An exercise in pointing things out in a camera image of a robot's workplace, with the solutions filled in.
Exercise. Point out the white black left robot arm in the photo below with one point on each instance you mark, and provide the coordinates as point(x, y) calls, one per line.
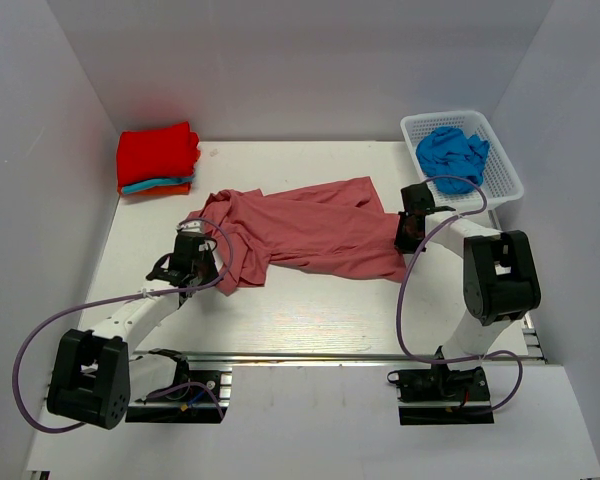
point(96, 374)

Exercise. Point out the blue crumpled t shirt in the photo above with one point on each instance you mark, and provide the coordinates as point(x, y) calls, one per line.
point(456, 161)

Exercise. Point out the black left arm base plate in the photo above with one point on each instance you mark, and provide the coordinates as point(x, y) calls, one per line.
point(180, 395)

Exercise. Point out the pink t shirt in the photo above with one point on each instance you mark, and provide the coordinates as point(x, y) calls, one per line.
point(339, 228)

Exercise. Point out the orange folded t shirt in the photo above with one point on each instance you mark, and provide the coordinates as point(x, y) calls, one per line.
point(155, 190)

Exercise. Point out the red folded t shirt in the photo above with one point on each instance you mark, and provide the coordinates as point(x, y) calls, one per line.
point(160, 157)

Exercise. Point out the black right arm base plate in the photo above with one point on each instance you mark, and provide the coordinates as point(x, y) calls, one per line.
point(439, 396)

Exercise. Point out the light blue folded t shirt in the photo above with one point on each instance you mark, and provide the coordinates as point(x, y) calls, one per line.
point(165, 181)

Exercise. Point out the aluminium table edge rail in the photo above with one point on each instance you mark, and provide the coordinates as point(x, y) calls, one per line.
point(534, 356)

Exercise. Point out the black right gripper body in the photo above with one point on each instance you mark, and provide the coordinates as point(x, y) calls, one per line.
point(405, 240)

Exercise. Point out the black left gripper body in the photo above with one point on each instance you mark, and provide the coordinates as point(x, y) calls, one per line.
point(206, 269)

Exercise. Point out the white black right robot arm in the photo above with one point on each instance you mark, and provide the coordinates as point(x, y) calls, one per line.
point(499, 280)

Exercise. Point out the white plastic basket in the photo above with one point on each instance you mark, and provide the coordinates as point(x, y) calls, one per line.
point(501, 183)

